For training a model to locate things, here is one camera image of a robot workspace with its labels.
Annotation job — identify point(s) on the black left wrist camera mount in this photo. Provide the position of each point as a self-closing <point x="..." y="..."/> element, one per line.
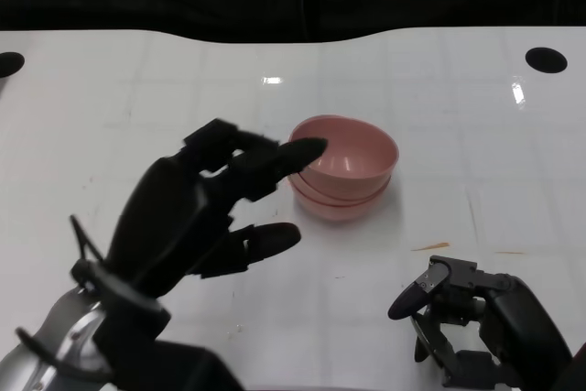
<point x="183" y="363"/>

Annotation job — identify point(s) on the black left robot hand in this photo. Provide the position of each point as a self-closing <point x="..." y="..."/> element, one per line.
<point x="169" y="208"/>

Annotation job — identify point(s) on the black round table grommet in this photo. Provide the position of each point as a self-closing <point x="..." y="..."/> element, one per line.
<point x="546" y="60"/>
<point x="9" y="64"/>

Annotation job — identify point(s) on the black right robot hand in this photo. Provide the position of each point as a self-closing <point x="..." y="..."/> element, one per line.
<point x="522" y="322"/>

